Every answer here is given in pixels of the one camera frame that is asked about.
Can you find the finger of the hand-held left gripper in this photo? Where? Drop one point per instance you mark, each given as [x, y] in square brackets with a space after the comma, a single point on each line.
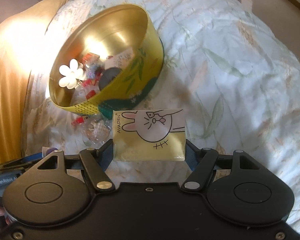
[35, 159]

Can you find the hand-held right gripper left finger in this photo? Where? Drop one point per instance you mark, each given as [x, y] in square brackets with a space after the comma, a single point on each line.
[107, 153]

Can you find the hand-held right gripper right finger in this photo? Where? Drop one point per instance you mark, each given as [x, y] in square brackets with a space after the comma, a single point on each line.
[190, 156]

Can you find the small purple object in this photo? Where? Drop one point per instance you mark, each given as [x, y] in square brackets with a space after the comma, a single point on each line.
[50, 150]

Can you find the yellow rabbit print tissue packet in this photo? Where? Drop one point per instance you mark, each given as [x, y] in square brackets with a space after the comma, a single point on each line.
[140, 150]

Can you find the round gold tin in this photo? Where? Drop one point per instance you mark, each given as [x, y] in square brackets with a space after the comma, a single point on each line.
[140, 75]

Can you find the white printed packet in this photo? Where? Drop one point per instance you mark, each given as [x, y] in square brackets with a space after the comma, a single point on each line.
[122, 58]

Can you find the red wrapped candy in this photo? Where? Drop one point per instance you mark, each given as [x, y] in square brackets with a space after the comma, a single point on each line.
[78, 120]
[90, 94]
[89, 58]

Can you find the black round object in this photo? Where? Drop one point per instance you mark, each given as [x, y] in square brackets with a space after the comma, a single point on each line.
[110, 77]

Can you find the white flower hair clip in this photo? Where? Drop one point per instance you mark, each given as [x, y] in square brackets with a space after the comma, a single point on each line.
[68, 76]

